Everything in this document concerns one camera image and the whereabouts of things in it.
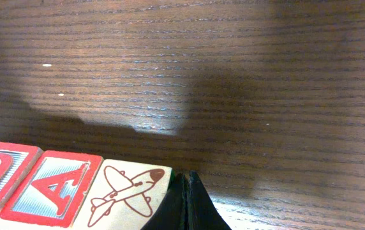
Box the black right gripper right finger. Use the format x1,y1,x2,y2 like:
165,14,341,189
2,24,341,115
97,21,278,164
187,171,231,230

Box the wooden block with drawing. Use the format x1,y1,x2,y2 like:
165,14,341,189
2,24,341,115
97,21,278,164
72,159,172,230

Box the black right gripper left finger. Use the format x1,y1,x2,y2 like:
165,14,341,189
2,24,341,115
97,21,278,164
142,174,186,230

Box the wooden block drawing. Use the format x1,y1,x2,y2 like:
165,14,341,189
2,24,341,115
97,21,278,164
0,150,103,228

